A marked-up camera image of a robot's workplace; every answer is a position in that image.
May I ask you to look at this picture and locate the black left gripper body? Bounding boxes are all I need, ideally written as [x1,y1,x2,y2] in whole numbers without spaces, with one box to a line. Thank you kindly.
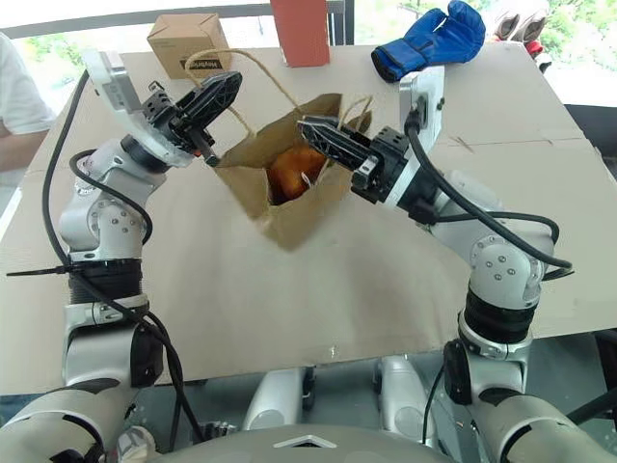
[143,80,195,151]

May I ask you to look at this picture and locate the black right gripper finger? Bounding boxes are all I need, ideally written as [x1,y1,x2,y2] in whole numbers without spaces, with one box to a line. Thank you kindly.
[295,120,373,171]
[303,115,376,147]

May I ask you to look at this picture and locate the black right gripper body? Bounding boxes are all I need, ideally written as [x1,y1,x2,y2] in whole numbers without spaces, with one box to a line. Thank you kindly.
[350,125,415,204]

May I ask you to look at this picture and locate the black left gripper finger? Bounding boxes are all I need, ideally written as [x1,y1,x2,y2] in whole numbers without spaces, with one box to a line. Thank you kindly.
[189,130,219,168]
[174,70,243,132]

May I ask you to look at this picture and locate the brown paper bag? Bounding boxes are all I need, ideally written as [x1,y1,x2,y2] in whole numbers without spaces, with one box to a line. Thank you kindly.
[184,47,376,253]

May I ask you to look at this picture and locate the orange plush toy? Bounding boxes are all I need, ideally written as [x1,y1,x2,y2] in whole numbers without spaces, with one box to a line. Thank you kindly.
[267,147,325,204]

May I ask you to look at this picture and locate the grey plush slippers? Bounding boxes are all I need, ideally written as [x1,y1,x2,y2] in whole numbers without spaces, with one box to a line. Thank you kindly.
[490,0,555,74]

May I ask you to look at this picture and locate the small brown cardboard box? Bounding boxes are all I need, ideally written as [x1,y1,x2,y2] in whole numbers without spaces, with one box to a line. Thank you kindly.
[146,13,233,81]

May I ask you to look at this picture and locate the tall red box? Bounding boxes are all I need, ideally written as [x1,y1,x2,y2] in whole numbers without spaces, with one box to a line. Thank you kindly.
[269,0,332,69]

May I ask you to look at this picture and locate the blue boxing glove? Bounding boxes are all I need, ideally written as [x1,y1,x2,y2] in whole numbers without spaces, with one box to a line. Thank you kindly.
[370,0,486,85]

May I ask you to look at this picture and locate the person in white shirt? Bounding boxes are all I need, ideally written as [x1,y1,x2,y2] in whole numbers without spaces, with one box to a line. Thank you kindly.
[0,32,58,174]

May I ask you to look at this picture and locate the large cardboard sheet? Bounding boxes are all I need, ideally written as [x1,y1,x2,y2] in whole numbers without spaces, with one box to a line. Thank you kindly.
[0,41,617,383]

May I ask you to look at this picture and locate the black zip tie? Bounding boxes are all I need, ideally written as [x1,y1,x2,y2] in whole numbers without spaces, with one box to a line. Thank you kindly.
[6,263,74,279]

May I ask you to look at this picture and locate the silver right robot leg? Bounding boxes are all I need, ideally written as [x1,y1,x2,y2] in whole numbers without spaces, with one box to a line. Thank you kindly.
[374,355,441,448]

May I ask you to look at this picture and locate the silver robot leg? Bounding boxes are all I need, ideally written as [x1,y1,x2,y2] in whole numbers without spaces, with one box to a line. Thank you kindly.
[374,355,441,448]
[240,368,306,432]

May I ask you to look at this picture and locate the silver left robot leg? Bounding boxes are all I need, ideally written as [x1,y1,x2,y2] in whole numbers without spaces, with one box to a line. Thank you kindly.
[240,368,306,432]

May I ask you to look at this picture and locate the silver robot torso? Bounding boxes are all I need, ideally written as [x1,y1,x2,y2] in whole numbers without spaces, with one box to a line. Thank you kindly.
[156,422,467,463]

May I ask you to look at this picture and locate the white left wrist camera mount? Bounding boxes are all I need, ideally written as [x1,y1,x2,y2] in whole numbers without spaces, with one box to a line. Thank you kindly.
[80,47,195,170]

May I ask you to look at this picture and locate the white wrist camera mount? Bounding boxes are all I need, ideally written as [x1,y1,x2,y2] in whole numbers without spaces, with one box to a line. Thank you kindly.
[80,47,195,170]
[397,65,446,161]

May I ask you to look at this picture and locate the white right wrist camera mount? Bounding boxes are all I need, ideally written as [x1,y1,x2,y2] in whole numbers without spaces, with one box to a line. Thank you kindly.
[397,65,446,161]

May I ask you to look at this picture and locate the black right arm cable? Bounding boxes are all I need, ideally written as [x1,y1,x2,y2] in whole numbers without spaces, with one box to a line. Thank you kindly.
[403,110,576,283]

